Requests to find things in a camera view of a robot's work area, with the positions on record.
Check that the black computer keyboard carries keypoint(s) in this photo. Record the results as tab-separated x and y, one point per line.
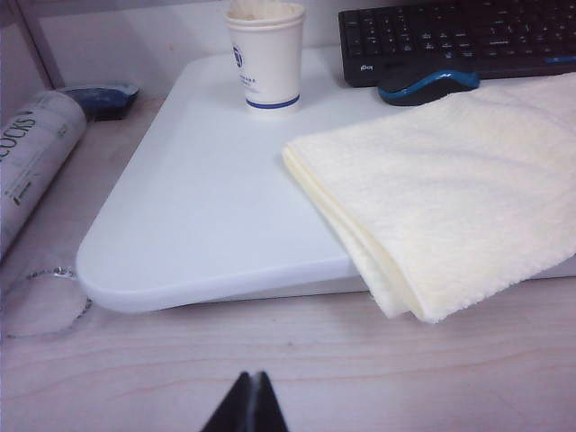
450	36

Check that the white paper cup blue stripe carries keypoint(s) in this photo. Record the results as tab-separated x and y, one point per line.
270	63

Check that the white desk riser board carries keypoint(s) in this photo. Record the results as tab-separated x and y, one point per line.
202	202

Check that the black and blue computer mouse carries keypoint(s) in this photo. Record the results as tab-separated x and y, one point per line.
418	87

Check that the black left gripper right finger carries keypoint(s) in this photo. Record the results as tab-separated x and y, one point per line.
266	409

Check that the dark blue plastic object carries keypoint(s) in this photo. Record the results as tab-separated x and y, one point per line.
101	99

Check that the white riser base board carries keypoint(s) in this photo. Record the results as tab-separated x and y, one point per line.
315	288

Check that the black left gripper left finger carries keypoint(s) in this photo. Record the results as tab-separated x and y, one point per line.
236	409

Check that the grey desk partition frame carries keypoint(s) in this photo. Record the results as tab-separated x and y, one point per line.
42	45

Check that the pale yellow cloth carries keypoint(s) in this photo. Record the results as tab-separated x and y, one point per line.
441	193

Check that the rolled plastic-wrapped package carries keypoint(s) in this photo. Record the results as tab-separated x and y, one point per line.
31	157

